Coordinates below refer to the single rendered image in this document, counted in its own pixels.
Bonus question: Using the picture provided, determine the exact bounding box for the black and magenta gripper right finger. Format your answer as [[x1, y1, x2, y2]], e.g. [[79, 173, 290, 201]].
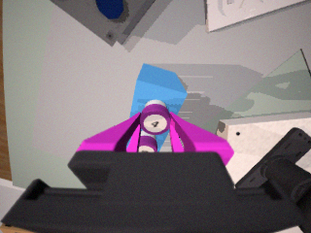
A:
[[169, 112, 234, 166]]

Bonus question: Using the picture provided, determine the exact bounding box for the purple screw cap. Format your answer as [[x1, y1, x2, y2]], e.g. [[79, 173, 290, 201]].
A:
[[140, 104, 171, 135], [139, 136, 157, 151]]

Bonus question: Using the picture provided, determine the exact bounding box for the blue tube rack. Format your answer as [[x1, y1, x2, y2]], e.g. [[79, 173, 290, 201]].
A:
[[129, 63, 188, 151]]

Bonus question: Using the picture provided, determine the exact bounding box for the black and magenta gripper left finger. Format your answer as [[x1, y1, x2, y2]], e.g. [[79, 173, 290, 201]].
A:
[[77, 113, 141, 151]]

